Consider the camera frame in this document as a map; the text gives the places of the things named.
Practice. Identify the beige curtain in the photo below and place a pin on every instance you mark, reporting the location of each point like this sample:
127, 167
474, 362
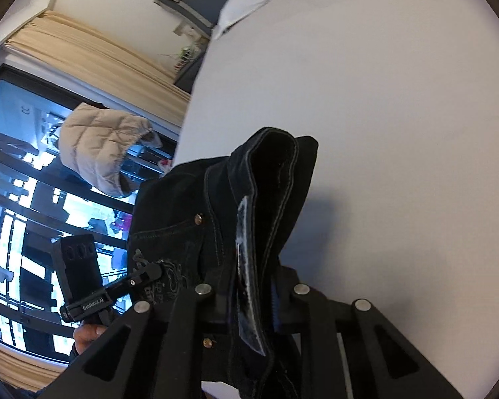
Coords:
108, 58
20, 357

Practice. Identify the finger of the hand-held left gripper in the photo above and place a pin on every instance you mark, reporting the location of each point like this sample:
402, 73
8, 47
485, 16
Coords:
141, 274

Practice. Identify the large window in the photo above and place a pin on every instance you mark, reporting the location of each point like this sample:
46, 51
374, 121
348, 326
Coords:
16, 108

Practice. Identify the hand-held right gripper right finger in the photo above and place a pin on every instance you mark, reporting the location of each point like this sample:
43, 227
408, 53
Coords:
303, 311

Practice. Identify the white bed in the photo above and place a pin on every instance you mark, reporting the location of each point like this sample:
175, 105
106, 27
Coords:
399, 133

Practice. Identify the beige puffer jacket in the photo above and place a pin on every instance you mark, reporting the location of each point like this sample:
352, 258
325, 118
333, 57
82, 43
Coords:
95, 145

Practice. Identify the black pants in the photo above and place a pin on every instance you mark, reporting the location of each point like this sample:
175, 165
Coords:
183, 199

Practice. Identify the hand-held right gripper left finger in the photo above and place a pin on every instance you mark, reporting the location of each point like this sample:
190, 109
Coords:
187, 320

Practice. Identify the person's left hand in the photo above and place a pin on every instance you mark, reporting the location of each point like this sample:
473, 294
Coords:
85, 338

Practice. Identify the white pillow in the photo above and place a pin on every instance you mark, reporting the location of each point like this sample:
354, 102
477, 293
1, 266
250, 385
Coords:
241, 8

